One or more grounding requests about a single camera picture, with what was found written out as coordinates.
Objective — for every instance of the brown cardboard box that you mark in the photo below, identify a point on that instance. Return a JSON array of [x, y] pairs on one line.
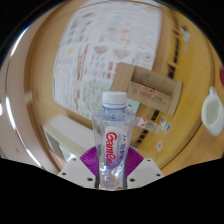
[[150, 90]]

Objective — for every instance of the white standing air conditioner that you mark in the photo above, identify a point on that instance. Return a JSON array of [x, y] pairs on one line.
[[70, 133]]

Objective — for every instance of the clear plastic water bottle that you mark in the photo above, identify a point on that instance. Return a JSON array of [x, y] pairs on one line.
[[111, 140]]

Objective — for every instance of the large printed wall poster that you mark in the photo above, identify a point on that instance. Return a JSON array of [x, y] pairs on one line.
[[106, 50]]

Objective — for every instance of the small white card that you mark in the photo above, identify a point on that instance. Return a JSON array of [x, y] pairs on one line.
[[160, 145]]

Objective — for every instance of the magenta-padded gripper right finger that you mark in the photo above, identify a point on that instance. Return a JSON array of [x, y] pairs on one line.
[[146, 170]]

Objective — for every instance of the white ceramic mug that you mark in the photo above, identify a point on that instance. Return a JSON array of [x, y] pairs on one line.
[[213, 113]]

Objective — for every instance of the small round sticker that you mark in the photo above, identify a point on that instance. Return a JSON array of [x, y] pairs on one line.
[[165, 124]]

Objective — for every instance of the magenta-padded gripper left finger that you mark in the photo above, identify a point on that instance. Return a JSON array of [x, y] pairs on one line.
[[75, 170]]

